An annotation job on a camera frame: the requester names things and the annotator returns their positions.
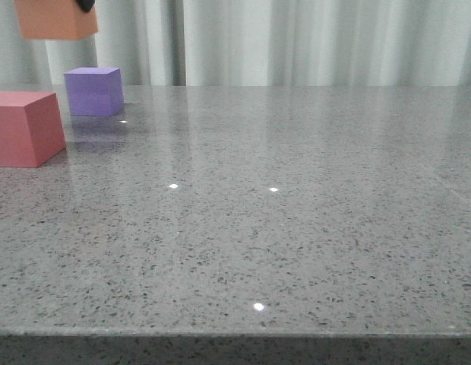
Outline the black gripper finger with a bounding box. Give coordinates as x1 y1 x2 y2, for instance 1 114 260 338
76 0 95 12

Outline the orange foam cube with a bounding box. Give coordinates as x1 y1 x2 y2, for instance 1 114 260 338
14 0 98 40

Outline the pale green pleated curtain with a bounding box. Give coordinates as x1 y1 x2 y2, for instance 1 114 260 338
0 1 471 86

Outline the purple foam cube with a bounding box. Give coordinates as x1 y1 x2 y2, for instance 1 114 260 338
64 67 124 116

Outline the red foam cube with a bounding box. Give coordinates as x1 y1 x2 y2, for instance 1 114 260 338
0 91 66 167

